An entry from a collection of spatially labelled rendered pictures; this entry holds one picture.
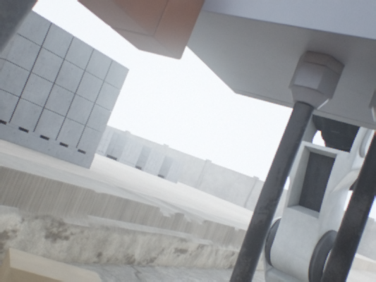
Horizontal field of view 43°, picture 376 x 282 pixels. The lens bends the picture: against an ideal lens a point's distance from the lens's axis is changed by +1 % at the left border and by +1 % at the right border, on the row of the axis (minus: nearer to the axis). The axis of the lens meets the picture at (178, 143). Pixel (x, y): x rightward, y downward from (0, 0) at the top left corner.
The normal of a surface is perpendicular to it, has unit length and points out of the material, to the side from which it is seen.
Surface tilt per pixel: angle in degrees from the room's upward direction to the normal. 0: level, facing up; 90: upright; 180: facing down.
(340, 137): 143
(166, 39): 90
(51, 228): 83
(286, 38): 180
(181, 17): 90
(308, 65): 90
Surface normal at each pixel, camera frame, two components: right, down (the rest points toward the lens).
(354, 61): -0.36, 0.93
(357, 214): -0.20, -0.18
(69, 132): 0.71, 0.23
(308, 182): -0.68, 0.00
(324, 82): 0.48, 0.13
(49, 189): 0.84, 0.26
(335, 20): -0.45, -0.24
